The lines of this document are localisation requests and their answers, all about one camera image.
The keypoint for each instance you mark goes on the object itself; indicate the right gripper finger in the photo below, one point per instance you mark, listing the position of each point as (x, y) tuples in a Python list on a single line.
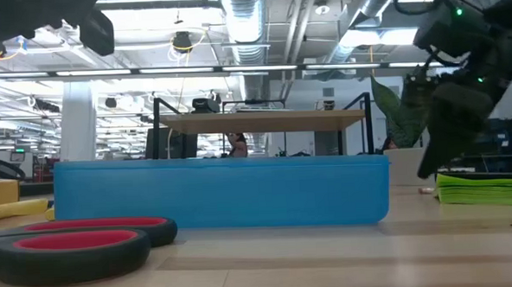
[(420, 88), (458, 117)]

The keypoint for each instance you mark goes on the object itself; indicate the green sticky note pad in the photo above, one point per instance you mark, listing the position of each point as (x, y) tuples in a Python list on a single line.
[(492, 194)]

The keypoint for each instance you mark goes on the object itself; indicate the blue translucent pencil case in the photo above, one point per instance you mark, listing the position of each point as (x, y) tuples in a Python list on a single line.
[(219, 192)]

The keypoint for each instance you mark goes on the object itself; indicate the red and black scissors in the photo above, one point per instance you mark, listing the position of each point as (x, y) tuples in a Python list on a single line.
[(71, 264)]

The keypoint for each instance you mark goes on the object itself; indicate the snake plant in white pot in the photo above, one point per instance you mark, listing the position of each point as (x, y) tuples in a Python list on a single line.
[(393, 111)]

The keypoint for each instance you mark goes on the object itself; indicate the black equipment rack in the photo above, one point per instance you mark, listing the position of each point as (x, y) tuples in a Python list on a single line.
[(507, 145)]

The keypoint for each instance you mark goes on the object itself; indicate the person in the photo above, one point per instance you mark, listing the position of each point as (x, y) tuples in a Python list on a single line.
[(239, 146), (389, 144)]

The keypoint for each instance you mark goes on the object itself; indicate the white column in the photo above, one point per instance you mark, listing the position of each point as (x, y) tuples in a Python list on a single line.
[(78, 125)]

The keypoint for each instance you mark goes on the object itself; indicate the black curved tube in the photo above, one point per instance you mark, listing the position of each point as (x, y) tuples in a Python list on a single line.
[(1, 165)]

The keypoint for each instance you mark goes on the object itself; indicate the wooden shelf riser black legs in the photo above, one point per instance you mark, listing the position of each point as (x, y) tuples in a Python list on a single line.
[(264, 122)]

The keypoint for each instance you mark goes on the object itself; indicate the long ceiling light strip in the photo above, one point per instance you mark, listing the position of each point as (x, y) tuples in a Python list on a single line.
[(175, 70)]

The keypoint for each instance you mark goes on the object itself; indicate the black background monitor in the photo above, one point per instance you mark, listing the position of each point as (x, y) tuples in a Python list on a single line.
[(173, 143)]

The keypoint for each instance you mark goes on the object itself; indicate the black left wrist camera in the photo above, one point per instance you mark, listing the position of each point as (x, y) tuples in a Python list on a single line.
[(97, 33)]

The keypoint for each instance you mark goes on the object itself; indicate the silver ventilation duct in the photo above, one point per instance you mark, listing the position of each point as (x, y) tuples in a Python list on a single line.
[(244, 23), (377, 0)]

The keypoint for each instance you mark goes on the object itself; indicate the black ceiling camera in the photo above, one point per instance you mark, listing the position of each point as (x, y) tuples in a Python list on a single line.
[(182, 42)]

